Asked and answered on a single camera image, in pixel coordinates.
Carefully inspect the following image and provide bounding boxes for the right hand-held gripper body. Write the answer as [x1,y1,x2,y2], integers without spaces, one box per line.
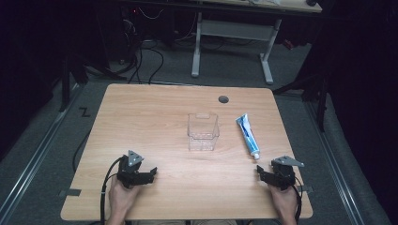
[269,155,305,191]

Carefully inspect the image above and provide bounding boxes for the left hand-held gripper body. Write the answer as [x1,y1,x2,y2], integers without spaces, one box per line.
[116,150,145,189]

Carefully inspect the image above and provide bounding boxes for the blue white toothpaste tube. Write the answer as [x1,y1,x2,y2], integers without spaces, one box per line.
[235,112,262,160]

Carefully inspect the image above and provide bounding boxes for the clear plastic container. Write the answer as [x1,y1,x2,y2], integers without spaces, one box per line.
[187,112,220,153]

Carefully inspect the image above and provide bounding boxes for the person's left hand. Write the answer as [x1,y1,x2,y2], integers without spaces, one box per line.
[108,176,143,219]

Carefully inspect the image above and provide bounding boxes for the person's right hand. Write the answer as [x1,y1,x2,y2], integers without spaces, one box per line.
[268,183,299,218]

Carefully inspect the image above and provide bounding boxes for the black metal stand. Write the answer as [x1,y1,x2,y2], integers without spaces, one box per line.
[58,52,128,113]
[271,71,330,133]

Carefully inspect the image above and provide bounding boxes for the red object on floor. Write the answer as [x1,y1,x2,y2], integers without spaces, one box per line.
[282,38,296,52]

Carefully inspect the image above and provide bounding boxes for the white-legged wooden desk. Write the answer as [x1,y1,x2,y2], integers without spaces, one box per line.
[125,0,323,86]

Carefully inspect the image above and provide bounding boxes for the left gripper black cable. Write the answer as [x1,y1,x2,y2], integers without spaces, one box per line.
[99,156,125,225]

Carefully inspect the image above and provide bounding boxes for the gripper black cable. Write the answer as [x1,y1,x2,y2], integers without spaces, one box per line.
[291,175,303,223]
[99,156,125,225]

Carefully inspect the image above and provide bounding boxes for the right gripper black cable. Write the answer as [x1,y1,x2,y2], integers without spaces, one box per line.
[291,175,303,223]

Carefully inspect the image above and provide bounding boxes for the metal floor rail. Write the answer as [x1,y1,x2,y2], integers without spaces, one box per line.
[0,83,86,223]
[304,100,366,225]

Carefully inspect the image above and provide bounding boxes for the black cable beside table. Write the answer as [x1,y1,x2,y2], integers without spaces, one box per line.
[71,128,92,173]

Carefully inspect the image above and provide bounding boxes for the black floor cables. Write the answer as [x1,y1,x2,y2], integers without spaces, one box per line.
[120,37,165,85]

